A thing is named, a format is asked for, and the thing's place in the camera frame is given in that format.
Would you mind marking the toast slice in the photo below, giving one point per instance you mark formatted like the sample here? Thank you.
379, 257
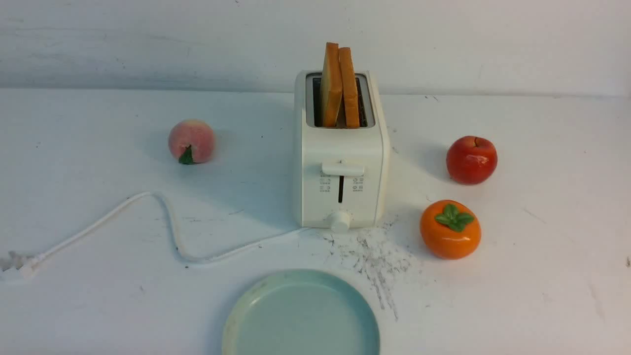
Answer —
350, 91
331, 87

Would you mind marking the white two-slot toaster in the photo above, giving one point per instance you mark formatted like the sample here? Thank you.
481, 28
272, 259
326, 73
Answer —
339, 175

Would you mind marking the pink peach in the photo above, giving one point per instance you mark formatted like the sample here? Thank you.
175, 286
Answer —
192, 142

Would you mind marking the light blue round plate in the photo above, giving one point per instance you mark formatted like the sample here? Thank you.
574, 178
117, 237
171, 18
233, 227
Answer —
301, 311

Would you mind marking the orange persimmon with green leaf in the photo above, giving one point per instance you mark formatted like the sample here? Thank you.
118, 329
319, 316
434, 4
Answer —
450, 230

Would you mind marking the red apple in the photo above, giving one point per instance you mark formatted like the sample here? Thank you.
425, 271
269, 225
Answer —
471, 160

